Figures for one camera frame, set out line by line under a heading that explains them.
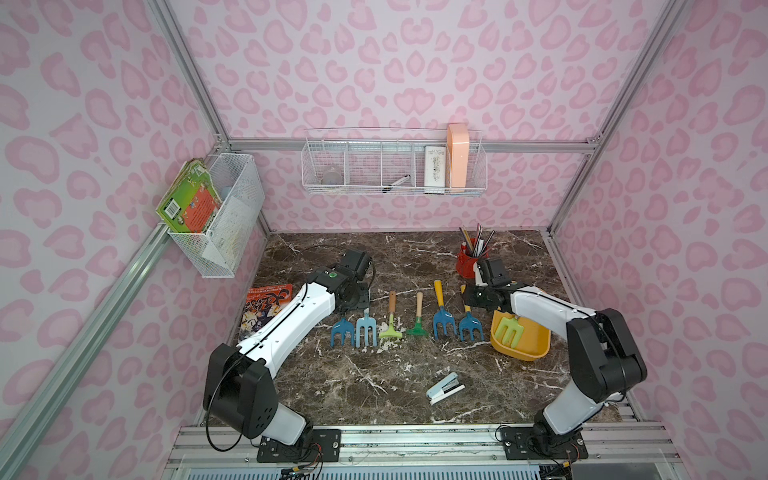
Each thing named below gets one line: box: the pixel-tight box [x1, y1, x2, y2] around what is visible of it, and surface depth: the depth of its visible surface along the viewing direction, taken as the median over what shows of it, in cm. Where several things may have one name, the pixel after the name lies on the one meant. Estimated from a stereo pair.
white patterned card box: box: [424, 146, 446, 194], surface depth 94 cm
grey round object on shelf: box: [321, 170, 343, 185], surface depth 98 cm
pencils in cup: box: [458, 223, 498, 258], surface depth 103 cm
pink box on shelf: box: [448, 123, 470, 188], surface depth 84 cm
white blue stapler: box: [426, 372, 466, 406], surface depth 82 cm
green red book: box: [156, 158, 223, 233], surface depth 73 cm
